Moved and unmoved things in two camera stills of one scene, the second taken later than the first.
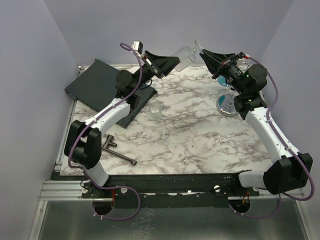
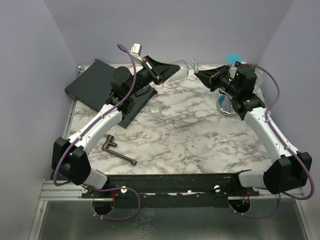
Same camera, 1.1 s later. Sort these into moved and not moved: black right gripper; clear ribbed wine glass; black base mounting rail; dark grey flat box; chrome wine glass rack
Moved: black right gripper
Not moved: black base mounting rail; chrome wine glass rack; dark grey flat box; clear ribbed wine glass
